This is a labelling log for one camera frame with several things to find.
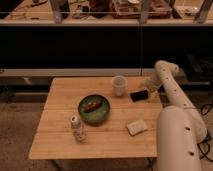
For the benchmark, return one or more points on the wooden table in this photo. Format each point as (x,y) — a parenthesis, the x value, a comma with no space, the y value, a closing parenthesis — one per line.
(110,139)

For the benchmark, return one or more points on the white sponge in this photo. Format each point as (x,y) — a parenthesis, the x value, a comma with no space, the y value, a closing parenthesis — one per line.
(137,127)

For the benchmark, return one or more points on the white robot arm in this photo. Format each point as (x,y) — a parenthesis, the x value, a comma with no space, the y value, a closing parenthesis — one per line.
(180,128)

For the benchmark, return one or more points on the green plate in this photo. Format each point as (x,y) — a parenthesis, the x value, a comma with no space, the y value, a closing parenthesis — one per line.
(97,116)

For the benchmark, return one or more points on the black eraser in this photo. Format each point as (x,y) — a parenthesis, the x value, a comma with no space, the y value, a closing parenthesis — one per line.
(140,95)

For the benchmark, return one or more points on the translucent plastic cup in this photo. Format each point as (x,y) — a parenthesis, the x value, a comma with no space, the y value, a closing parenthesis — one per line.
(119,84)

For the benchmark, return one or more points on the brown sausage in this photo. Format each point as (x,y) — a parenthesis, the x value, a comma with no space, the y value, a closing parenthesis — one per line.
(91,106)

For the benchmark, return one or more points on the small white bottle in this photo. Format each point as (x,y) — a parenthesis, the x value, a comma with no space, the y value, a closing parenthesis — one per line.
(77,127)

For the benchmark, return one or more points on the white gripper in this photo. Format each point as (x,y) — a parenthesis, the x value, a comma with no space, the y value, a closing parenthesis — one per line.
(153,84)

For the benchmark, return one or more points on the cluttered workbench shelf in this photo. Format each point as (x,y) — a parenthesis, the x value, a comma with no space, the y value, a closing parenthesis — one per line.
(97,13)

